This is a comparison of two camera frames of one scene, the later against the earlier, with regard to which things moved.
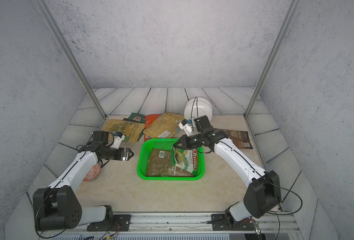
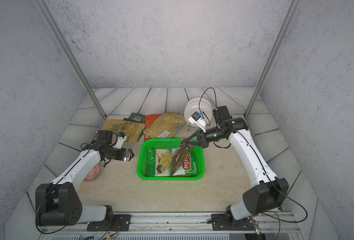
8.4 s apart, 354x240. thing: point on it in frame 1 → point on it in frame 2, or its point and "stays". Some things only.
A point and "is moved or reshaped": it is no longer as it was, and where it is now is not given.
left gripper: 120,155 stays
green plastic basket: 142,160 stays
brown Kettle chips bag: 241,138 is moved or reshaped
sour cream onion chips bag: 132,131 stays
